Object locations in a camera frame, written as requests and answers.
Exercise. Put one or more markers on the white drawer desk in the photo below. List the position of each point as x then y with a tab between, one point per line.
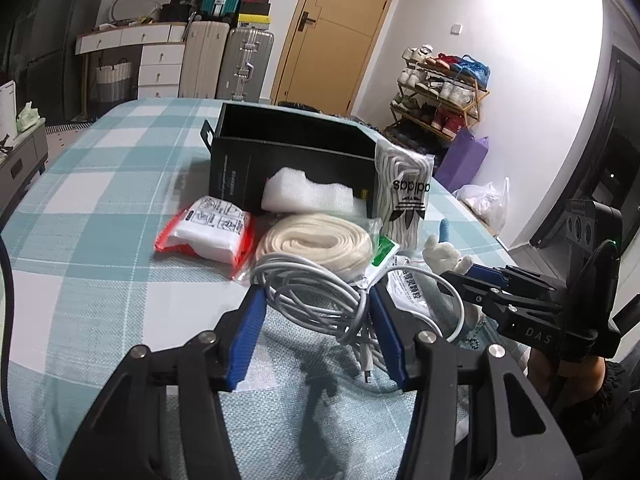
157	54

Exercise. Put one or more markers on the cream rolled band in bag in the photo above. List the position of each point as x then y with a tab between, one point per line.
345	247

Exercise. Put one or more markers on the stack of shoe boxes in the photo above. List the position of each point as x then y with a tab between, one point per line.
254	14

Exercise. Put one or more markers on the white plastic bag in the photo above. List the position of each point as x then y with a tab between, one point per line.
487	203

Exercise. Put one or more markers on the red white packaged cloth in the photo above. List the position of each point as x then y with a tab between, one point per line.
211	229

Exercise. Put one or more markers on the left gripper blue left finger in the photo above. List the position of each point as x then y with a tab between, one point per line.
123	435

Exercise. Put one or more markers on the adidas shoelace bag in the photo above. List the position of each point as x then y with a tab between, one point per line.
403	182

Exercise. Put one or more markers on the beige suitcase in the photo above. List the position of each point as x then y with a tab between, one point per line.
205	43

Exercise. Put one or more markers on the black refrigerator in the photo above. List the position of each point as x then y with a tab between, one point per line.
42	59

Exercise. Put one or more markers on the black cardboard box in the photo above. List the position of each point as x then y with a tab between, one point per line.
249	143

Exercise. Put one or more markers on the white plush toy keychain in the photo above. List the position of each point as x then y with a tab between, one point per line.
440	255

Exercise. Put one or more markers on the white printed foil pouch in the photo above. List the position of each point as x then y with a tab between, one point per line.
418	294

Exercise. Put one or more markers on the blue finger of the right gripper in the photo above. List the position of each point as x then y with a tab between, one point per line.
483	294
492	276

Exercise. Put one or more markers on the wooden shoe rack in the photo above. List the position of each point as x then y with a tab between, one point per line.
439	99

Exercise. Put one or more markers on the black bag on desk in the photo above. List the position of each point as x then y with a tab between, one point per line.
175	11

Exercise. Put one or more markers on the white small appliance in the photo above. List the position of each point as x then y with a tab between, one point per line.
8	111

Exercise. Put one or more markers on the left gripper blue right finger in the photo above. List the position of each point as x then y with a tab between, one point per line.
476	415

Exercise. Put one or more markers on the green sachet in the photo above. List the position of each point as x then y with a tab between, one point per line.
384	256

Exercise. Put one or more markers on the silver suitcase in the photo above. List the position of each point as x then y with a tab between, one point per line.
244	65

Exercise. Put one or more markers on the person's right hand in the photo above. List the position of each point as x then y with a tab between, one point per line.
581	380

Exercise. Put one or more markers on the grey low cabinet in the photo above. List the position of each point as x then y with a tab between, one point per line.
27	158

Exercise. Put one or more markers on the woven laundry basket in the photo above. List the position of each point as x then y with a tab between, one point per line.
113	82

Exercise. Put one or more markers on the white foam piece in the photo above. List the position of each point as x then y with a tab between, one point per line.
290	192

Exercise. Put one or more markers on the purple bag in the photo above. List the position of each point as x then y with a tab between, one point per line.
462	160

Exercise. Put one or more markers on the wooden door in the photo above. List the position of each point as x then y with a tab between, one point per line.
327	51

